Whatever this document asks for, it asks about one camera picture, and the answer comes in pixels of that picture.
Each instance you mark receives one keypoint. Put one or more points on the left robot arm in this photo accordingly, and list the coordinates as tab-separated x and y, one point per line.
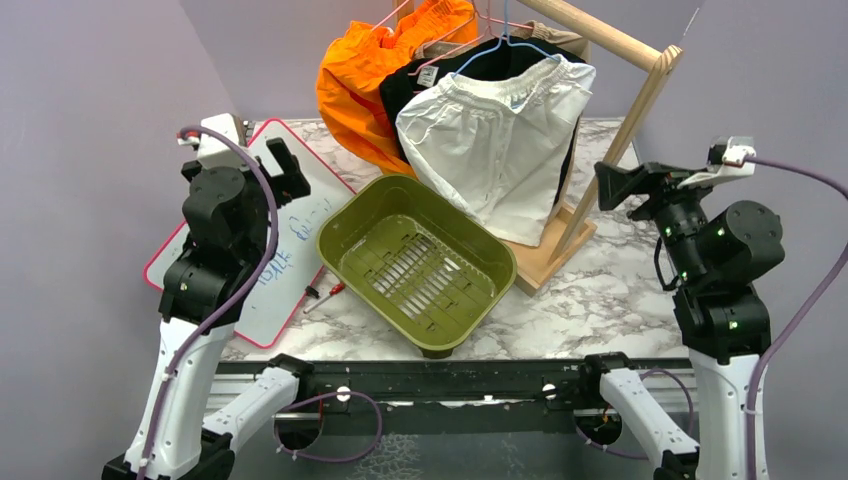
232	237

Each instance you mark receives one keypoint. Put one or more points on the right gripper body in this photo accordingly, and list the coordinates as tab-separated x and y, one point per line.
665	196

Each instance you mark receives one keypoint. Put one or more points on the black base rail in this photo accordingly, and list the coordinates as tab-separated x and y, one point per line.
452	397

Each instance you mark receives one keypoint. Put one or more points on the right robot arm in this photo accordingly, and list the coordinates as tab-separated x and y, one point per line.
724	324

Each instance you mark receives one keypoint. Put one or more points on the blue wire hanger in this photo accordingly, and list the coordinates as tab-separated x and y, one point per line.
504	41

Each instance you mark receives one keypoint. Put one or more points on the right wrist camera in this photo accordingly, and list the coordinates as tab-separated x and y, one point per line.
728	160

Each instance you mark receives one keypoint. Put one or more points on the olive green plastic basket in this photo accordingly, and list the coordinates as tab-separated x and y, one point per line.
425	267

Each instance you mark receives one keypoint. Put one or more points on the orange shorts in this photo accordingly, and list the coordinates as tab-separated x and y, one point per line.
349	102

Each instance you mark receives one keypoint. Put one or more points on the wooden clothes rack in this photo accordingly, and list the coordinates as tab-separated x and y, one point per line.
571	228

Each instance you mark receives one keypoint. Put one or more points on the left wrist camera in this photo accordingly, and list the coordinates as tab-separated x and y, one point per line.
211	152

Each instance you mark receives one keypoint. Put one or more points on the black shorts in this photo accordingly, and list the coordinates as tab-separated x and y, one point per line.
399	88

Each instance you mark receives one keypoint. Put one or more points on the beige garment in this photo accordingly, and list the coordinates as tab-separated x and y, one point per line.
566	40

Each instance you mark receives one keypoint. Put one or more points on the pink framed whiteboard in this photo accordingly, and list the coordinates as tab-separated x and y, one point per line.
280	288

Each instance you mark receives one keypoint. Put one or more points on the red capped marker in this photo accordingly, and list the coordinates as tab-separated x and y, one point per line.
320	299

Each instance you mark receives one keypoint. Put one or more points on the white shorts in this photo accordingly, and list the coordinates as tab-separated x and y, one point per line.
494	149

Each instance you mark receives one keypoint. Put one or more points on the pink wire hanger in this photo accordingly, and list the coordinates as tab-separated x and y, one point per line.
431	29

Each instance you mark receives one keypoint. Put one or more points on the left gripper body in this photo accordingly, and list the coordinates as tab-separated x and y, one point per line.
287	185

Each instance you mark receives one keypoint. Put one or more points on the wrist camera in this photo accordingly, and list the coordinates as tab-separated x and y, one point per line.
728	160
211	152

